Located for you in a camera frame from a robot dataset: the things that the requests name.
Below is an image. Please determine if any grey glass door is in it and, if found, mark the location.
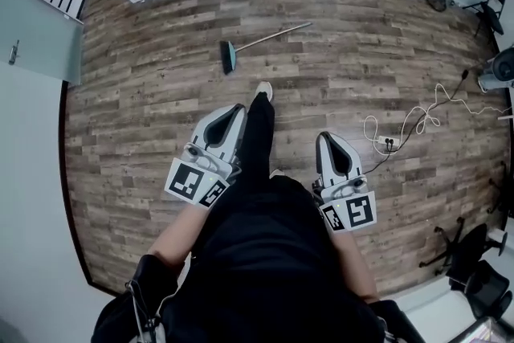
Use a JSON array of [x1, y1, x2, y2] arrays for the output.
[[0, 0, 84, 86]]

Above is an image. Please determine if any person's right forearm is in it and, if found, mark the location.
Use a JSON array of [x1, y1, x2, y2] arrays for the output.
[[332, 227, 381, 304]]

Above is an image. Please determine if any teal broom with metal handle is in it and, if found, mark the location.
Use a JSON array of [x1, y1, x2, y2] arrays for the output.
[[218, 21, 313, 76]]

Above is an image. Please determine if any black folding chair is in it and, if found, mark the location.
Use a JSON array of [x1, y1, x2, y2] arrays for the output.
[[461, 0, 508, 38]]

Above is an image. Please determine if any black power cable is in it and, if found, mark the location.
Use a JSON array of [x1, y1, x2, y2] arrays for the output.
[[360, 67, 471, 178]]

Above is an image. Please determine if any metal door handle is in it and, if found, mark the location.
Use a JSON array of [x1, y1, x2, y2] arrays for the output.
[[7, 39, 21, 66]]

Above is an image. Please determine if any person's left forearm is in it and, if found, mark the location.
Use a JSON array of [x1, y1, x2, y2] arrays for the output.
[[152, 201, 212, 266]]

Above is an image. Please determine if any person's black clothed body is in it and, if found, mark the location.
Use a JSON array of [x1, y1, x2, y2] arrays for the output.
[[92, 92, 414, 343]]

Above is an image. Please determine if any body-worn cable bundle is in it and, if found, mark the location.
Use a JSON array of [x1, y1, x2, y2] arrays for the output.
[[124, 279, 177, 343]]

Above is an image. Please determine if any grey floor fan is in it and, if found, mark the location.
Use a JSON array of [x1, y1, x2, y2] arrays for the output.
[[476, 47, 514, 92]]

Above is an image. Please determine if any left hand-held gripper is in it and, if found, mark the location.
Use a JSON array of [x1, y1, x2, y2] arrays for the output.
[[163, 104, 248, 210]]

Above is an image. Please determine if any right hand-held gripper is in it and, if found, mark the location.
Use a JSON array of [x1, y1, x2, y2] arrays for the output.
[[312, 131, 377, 232]]

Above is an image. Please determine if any white power cable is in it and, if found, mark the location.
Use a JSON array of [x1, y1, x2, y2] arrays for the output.
[[363, 82, 485, 154]]

